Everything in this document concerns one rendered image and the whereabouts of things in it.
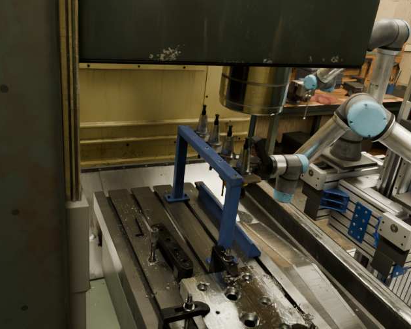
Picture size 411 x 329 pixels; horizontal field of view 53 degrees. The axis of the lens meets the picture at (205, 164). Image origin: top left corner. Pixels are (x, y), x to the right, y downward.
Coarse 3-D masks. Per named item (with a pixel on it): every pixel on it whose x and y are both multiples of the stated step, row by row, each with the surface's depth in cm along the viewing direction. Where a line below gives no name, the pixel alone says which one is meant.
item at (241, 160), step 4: (240, 152) 131; (244, 152) 130; (248, 152) 130; (240, 156) 131; (244, 156) 130; (248, 156) 131; (240, 160) 131; (244, 160) 131; (248, 160) 131; (236, 164) 133; (240, 164) 132; (244, 164) 131; (248, 164) 132; (240, 168) 132; (244, 168) 132; (248, 168) 132
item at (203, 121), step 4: (200, 116) 157; (204, 116) 157; (200, 120) 158; (204, 120) 157; (200, 124) 158; (204, 124) 158; (200, 128) 158; (204, 128) 158; (200, 132) 159; (204, 132) 159
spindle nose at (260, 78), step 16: (224, 80) 95; (240, 80) 91; (256, 80) 90; (272, 80) 90; (288, 80) 94; (224, 96) 96; (240, 96) 92; (256, 96) 91; (272, 96) 92; (240, 112) 94; (256, 112) 93; (272, 112) 94
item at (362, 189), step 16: (384, 160) 192; (400, 160) 185; (368, 176) 208; (384, 176) 193; (352, 192) 196; (368, 192) 192; (384, 192) 195; (400, 192) 186; (352, 208) 195; (384, 208) 179; (400, 208) 180; (336, 224) 206; (368, 224) 188; (352, 240) 197; (368, 240) 189; (368, 256) 190
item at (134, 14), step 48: (96, 0) 65; (144, 0) 68; (192, 0) 71; (240, 0) 75; (288, 0) 79; (336, 0) 83; (96, 48) 68; (144, 48) 72; (192, 48) 75; (240, 48) 79; (288, 48) 83; (336, 48) 88
